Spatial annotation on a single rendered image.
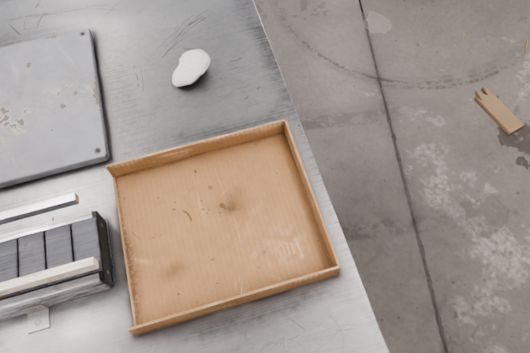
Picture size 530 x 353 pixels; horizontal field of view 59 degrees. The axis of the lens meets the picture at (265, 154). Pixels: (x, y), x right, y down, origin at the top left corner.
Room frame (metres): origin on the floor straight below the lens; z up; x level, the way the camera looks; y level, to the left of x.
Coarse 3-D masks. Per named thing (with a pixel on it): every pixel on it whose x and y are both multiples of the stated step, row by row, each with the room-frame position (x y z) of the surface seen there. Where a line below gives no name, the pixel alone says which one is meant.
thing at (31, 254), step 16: (80, 224) 0.26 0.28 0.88; (96, 224) 0.26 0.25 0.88; (16, 240) 0.24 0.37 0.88; (32, 240) 0.24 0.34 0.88; (48, 240) 0.24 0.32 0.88; (64, 240) 0.24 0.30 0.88; (80, 240) 0.24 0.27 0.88; (96, 240) 0.24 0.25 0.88; (0, 256) 0.22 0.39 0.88; (16, 256) 0.22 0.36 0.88; (32, 256) 0.22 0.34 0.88; (48, 256) 0.22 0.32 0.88; (64, 256) 0.22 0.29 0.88; (80, 256) 0.21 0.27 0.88; (96, 256) 0.21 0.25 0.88; (0, 272) 0.20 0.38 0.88; (16, 272) 0.20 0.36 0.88; (32, 272) 0.20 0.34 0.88; (96, 272) 0.19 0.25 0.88; (32, 288) 0.17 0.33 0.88
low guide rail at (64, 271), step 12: (72, 264) 0.19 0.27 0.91; (84, 264) 0.19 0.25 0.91; (96, 264) 0.19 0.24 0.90; (24, 276) 0.18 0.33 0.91; (36, 276) 0.18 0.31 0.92; (48, 276) 0.18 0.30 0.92; (60, 276) 0.18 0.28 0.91; (0, 288) 0.17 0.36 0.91; (12, 288) 0.17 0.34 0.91; (24, 288) 0.17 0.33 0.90
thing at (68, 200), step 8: (48, 200) 0.27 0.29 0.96; (56, 200) 0.27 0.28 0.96; (64, 200) 0.26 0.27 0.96; (72, 200) 0.26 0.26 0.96; (16, 208) 0.26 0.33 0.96; (24, 208) 0.26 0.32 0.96; (32, 208) 0.26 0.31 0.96; (40, 208) 0.26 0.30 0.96; (48, 208) 0.26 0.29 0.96; (56, 208) 0.26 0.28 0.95; (0, 216) 0.25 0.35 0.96; (8, 216) 0.25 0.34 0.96; (16, 216) 0.25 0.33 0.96; (24, 216) 0.25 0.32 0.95; (32, 216) 0.25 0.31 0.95; (0, 224) 0.24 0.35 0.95
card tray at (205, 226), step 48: (192, 144) 0.39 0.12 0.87; (240, 144) 0.41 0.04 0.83; (288, 144) 0.40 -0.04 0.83; (144, 192) 0.33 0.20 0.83; (192, 192) 0.32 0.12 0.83; (240, 192) 0.32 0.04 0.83; (288, 192) 0.31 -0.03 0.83; (144, 240) 0.25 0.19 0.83; (192, 240) 0.24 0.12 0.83; (240, 240) 0.24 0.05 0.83; (288, 240) 0.23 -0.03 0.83; (144, 288) 0.17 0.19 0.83; (192, 288) 0.17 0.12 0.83; (240, 288) 0.16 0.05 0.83; (288, 288) 0.16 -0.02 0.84
